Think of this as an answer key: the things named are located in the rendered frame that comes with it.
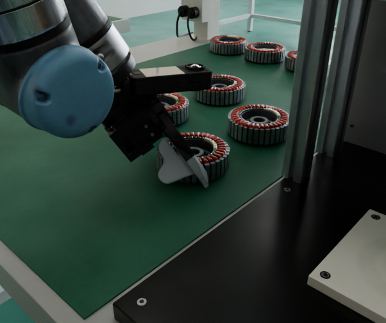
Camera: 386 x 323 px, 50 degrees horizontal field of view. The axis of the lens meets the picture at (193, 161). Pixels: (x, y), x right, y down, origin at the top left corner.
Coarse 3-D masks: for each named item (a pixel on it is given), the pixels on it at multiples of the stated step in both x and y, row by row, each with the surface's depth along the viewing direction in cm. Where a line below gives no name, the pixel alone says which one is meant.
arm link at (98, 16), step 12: (72, 0) 45; (84, 0) 46; (96, 0) 48; (72, 12) 45; (84, 12) 46; (96, 12) 47; (72, 24) 46; (84, 24) 46; (96, 24) 47; (108, 24) 49; (84, 36) 47; (96, 36) 47
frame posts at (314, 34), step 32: (320, 0) 46; (352, 0) 54; (320, 32) 48; (352, 32) 55; (320, 64) 50; (352, 64) 57; (320, 96) 53; (352, 96) 61; (288, 128) 55; (320, 128) 63; (288, 160) 57
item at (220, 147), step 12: (192, 132) 68; (192, 144) 67; (204, 144) 66; (216, 144) 64; (156, 156) 64; (204, 156) 61; (216, 156) 61; (228, 156) 63; (216, 168) 61; (180, 180) 60; (192, 180) 60
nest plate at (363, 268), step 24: (384, 216) 49; (360, 240) 45; (384, 240) 45; (336, 264) 42; (360, 264) 42; (384, 264) 42; (336, 288) 39; (360, 288) 39; (384, 288) 39; (360, 312) 38; (384, 312) 37
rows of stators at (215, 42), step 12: (216, 36) 126; (228, 36) 126; (240, 36) 126; (216, 48) 121; (228, 48) 119; (240, 48) 120; (252, 48) 113; (264, 48) 118; (276, 48) 116; (252, 60) 114; (264, 60) 112; (276, 60) 113; (288, 60) 107
